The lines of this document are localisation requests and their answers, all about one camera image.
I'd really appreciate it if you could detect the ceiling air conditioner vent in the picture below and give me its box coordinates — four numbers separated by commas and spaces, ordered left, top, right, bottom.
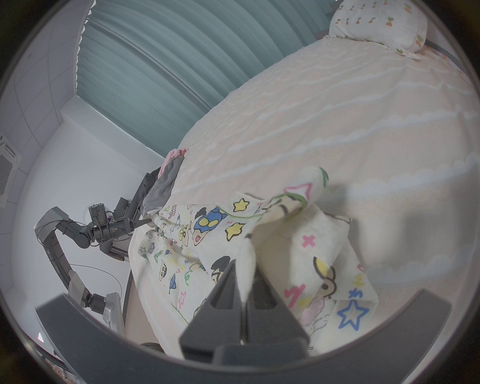
0, 135, 21, 209

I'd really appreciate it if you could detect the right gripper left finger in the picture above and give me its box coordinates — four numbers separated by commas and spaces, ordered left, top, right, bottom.
179, 259, 242, 349

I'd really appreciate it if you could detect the grey garment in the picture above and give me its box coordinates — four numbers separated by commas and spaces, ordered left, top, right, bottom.
142, 155, 186, 219

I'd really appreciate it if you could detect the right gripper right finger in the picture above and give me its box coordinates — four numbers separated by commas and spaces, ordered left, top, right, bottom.
245, 268, 312, 349

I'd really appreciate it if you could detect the pink garment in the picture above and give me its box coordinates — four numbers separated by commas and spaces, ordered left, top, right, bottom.
160, 148, 189, 178

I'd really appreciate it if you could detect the black cable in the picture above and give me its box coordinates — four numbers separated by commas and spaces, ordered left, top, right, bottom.
69, 264, 124, 301

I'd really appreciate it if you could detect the white printed pyjama top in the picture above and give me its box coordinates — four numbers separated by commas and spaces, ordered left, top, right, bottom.
129, 167, 379, 356

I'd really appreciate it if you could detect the white printed pillow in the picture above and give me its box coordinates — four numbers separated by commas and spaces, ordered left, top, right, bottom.
329, 0, 428, 59

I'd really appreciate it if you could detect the bed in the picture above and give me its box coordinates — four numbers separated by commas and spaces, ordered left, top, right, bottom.
124, 19, 480, 357

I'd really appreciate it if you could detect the blue-green curtain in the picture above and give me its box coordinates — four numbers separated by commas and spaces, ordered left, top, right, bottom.
75, 0, 338, 158

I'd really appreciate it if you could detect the black garment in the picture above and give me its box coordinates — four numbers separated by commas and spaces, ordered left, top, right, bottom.
140, 169, 163, 196

